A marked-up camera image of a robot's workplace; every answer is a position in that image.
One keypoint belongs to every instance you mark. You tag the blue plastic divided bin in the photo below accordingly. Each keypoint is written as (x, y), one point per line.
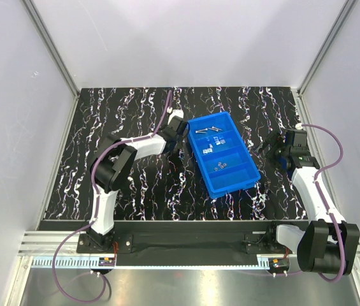
(241, 172)

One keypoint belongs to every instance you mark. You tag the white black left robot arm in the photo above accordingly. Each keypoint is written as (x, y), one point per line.
(113, 163)

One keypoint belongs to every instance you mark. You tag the silver bolt one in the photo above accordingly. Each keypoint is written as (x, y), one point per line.
(215, 129)

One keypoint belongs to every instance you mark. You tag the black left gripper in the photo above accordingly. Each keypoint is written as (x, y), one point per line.
(181, 128)

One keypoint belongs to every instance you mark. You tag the aluminium corner post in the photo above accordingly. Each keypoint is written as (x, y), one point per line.
(339, 22)
(46, 38)

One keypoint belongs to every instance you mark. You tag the silver bolt two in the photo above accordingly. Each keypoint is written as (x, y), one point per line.
(201, 131)

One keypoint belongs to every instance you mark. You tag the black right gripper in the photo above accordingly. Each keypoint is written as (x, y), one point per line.
(273, 145)

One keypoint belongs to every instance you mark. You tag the right aluminium corner post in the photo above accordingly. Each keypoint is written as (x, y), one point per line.
(339, 22)

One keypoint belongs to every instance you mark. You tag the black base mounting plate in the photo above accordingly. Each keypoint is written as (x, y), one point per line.
(171, 244)

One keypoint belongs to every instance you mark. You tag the left aluminium corner post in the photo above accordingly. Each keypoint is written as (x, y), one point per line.
(46, 38)

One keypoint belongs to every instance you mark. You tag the aluminium frame rail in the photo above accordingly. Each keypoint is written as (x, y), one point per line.
(56, 249)

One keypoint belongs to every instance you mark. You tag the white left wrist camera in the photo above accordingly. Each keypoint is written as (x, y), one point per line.
(176, 113)

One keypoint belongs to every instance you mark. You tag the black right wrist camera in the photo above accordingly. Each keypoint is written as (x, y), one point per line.
(296, 141)

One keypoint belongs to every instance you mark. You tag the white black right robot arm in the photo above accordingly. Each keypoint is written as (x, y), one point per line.
(329, 243)

